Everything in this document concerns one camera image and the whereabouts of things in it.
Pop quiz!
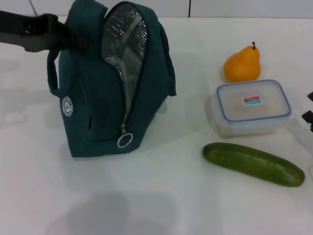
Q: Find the clear plastic food container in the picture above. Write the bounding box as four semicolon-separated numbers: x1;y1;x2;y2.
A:
205;79;292;138

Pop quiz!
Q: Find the orange pear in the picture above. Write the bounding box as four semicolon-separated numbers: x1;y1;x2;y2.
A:
223;41;262;83

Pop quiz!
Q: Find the silver zipper pull ring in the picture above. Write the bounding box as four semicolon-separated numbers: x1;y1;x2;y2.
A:
116;123;134;149

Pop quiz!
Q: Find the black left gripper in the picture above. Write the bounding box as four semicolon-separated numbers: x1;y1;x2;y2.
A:
0;10;89;53

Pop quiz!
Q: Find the green cucumber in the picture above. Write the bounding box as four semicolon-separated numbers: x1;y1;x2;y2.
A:
202;142;306;188

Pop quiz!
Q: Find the dark teal insulated lunch bag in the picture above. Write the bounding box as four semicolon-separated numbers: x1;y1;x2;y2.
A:
47;0;177;159

